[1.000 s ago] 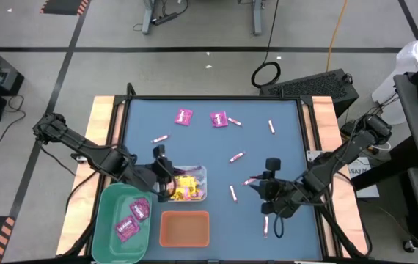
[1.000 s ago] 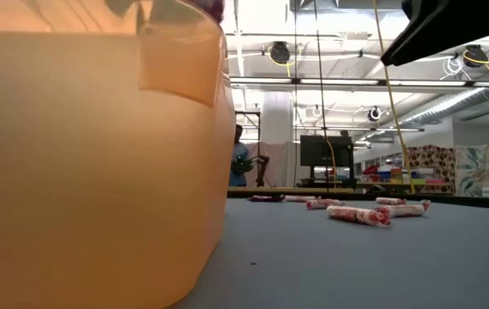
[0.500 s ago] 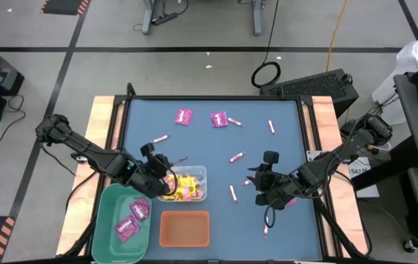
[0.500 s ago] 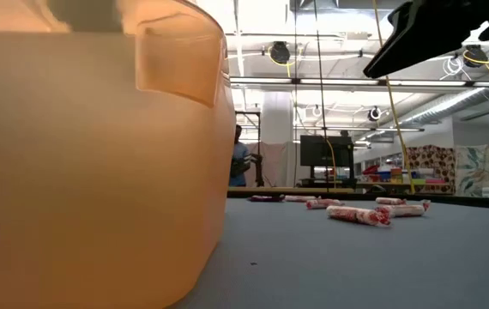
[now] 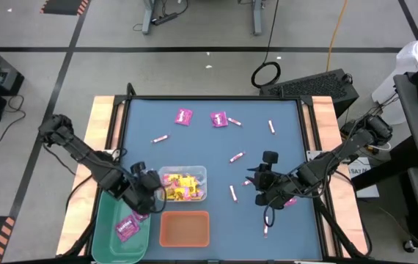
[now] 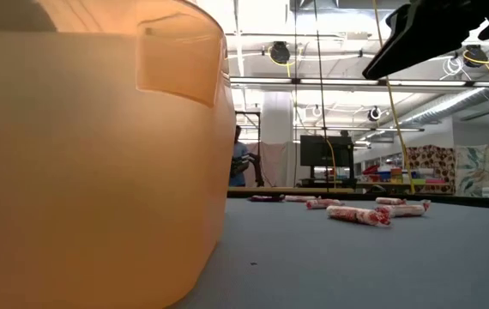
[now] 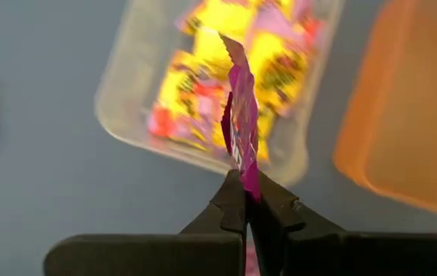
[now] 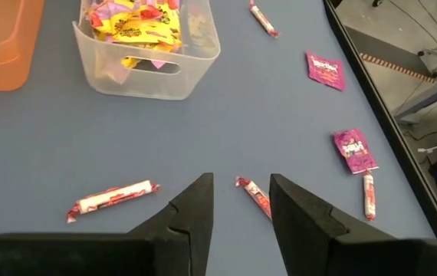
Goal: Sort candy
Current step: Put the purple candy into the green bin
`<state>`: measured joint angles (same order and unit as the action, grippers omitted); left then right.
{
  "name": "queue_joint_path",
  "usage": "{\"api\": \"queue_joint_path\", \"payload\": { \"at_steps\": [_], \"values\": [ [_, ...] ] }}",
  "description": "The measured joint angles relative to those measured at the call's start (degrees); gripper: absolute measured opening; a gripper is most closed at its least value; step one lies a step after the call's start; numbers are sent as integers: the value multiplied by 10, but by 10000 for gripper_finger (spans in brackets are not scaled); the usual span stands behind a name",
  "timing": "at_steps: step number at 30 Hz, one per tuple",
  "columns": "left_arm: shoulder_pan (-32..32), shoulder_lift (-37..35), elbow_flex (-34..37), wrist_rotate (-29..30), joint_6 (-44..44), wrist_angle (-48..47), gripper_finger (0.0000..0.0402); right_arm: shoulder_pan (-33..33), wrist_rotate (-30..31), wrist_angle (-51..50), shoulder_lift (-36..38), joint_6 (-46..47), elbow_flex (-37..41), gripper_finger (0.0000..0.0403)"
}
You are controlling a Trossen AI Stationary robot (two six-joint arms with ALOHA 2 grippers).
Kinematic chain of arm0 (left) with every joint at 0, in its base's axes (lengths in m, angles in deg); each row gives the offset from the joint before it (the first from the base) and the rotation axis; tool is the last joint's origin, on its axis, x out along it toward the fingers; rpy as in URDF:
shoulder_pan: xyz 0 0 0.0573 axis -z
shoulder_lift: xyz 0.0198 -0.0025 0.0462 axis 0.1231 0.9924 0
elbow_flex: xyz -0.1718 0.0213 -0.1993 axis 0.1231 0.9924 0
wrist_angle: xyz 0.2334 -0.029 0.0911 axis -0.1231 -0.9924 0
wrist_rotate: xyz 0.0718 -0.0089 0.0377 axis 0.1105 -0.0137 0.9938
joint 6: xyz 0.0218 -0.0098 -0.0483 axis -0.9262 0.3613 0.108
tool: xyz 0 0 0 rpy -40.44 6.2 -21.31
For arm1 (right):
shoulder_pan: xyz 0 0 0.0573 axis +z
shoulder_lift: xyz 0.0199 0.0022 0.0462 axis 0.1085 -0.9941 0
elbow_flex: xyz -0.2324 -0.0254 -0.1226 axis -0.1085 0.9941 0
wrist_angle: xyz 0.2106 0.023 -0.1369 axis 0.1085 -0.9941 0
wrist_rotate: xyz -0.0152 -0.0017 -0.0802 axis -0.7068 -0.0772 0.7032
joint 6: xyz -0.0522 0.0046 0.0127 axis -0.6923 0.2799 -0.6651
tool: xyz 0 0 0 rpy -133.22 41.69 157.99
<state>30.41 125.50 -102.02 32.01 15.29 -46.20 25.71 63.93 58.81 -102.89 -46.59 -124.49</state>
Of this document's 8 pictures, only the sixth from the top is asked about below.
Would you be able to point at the Smarties candy roll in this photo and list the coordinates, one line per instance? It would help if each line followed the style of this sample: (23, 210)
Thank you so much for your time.
(405, 210)
(324, 204)
(356, 214)
(389, 201)
(299, 198)

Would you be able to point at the purple Skittles packet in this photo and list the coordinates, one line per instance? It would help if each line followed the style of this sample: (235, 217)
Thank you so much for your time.
(265, 198)

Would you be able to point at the black tabletop robot arm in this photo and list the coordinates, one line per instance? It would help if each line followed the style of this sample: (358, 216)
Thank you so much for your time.
(259, 167)

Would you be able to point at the brown dotted cloth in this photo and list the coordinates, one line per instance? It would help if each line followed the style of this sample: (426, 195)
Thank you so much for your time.
(431, 161)

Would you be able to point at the long ceiling light bar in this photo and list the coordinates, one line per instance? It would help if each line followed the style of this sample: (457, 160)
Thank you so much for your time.
(334, 128)
(296, 80)

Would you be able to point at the stacked coloured boxes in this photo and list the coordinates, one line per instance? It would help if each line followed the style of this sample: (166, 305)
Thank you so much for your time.
(396, 173)

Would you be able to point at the floral print cloth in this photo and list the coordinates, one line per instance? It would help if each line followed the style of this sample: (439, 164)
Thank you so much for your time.
(480, 167)

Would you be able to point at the red container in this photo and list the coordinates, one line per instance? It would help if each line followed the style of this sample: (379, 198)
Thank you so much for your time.
(371, 170)

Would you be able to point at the blue storage box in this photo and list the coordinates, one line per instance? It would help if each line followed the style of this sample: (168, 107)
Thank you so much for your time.
(384, 176)

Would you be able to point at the black monitor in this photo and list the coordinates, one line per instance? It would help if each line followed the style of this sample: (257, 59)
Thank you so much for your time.
(324, 151)

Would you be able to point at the long work table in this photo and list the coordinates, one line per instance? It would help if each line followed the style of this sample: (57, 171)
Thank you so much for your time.
(382, 183)

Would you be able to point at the white round column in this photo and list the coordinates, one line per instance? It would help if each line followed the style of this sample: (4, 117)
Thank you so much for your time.
(276, 116)

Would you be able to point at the black monitor stand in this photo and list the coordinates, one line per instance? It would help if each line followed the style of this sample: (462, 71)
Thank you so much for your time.
(326, 183)

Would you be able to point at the pink hanging cloth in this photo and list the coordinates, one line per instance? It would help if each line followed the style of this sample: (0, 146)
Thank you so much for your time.
(275, 159)

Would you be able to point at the person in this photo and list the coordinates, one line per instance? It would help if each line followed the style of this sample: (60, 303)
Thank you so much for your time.
(239, 150)

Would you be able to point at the orange plastic bin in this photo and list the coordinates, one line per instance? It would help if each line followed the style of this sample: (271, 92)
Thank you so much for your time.
(98, 171)

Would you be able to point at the silver ceiling duct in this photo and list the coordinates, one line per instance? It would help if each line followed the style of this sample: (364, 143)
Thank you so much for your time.
(442, 107)

